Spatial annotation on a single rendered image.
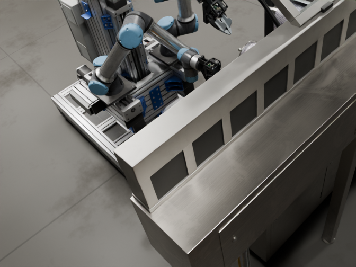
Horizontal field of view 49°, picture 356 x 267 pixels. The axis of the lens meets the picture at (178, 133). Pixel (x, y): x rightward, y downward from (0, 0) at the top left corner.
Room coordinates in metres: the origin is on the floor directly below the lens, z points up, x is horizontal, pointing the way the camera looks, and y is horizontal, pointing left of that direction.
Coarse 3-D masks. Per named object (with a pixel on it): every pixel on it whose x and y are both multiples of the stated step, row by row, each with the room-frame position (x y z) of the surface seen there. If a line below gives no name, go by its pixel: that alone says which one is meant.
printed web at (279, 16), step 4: (276, 12) 1.52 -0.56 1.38; (280, 12) 1.51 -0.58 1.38; (276, 16) 1.51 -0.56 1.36; (280, 16) 1.50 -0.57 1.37; (280, 20) 1.49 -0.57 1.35; (284, 20) 1.47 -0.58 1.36; (276, 28) 1.51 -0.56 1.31; (248, 44) 1.42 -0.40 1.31; (252, 44) 1.42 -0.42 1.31; (248, 48) 1.40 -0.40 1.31
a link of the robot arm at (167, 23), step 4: (168, 16) 2.27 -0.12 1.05; (160, 20) 2.26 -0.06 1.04; (164, 20) 2.24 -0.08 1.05; (168, 20) 2.23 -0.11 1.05; (172, 20) 2.21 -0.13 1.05; (160, 24) 2.21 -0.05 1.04; (164, 24) 2.20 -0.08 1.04; (168, 24) 2.18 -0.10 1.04; (172, 24) 2.19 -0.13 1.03; (176, 24) 2.20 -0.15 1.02; (164, 28) 2.18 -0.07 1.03; (168, 28) 2.18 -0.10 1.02; (172, 28) 2.19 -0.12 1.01; (176, 28) 2.18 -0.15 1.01; (172, 32) 2.18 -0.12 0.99; (176, 32) 2.18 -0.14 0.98; (176, 36) 2.19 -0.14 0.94
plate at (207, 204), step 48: (288, 96) 0.92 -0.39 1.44; (336, 96) 0.87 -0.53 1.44; (240, 144) 0.77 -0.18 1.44; (288, 144) 0.72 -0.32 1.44; (336, 144) 0.83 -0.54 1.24; (192, 192) 0.63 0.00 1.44; (240, 192) 0.60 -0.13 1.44; (288, 192) 0.68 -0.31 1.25; (192, 240) 0.49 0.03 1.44; (240, 240) 0.55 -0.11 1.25
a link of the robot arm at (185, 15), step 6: (180, 0) 2.16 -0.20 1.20; (186, 0) 2.16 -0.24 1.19; (180, 6) 2.17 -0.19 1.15; (186, 6) 2.16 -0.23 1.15; (180, 12) 2.19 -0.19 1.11; (186, 12) 2.17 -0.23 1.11; (192, 12) 2.22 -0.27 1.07; (180, 18) 2.20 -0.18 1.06; (186, 18) 2.18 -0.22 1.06; (192, 18) 2.18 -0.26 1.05; (180, 24) 2.19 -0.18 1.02; (186, 24) 2.17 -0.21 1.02; (192, 24) 2.18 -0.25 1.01; (198, 24) 2.18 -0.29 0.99; (180, 30) 2.18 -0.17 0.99; (186, 30) 2.18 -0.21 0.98; (192, 30) 2.18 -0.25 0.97
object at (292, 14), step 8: (272, 0) 1.08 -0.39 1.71; (280, 0) 1.05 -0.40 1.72; (288, 0) 1.06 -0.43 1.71; (320, 0) 1.07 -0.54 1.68; (328, 0) 1.08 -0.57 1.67; (264, 8) 1.08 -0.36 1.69; (280, 8) 1.05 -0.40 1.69; (288, 8) 1.03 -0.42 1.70; (296, 8) 1.04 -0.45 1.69; (312, 8) 1.04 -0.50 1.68; (320, 8) 1.04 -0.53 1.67; (272, 16) 1.06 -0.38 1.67; (288, 16) 1.03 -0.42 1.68; (296, 16) 1.01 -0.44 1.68; (304, 16) 1.01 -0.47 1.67; (312, 16) 1.02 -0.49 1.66; (280, 24) 1.04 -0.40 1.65; (296, 24) 1.00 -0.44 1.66
